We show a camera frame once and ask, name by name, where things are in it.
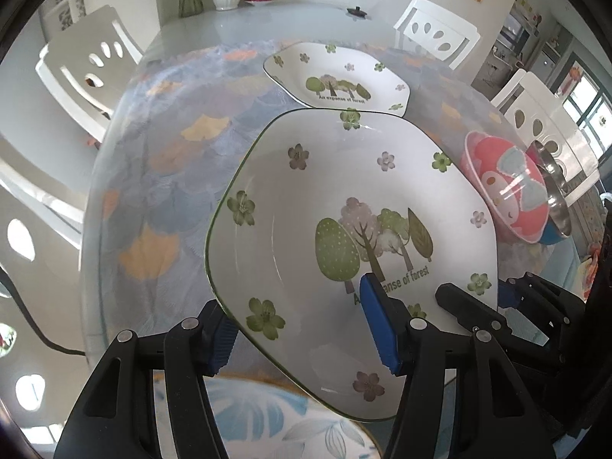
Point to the blue leaf-print plate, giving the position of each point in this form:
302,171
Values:
267,420

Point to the large white tree-print plate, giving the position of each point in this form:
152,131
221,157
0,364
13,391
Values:
306,229

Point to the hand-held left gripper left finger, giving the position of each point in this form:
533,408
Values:
222,344

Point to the window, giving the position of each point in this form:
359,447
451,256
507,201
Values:
585,100

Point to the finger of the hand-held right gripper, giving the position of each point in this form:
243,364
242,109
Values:
545,306
466,308

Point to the white dining chair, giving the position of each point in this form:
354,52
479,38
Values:
43,191
569,124
81,67
440,24

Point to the black pot lid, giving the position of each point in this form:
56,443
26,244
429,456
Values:
357,11

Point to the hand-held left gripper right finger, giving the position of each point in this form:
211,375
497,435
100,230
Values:
377,325

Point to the stainless steel bowl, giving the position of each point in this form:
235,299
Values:
554,191

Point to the kitchen cabinet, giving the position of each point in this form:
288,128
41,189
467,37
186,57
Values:
519,43

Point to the grey orange fan-pattern tablecloth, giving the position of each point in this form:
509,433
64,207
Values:
191,177

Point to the botanical wall prints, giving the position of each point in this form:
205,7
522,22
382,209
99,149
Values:
64,5

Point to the pink cartoon bowl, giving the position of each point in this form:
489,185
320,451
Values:
507,186

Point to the small white tree-print plate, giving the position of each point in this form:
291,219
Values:
306,69

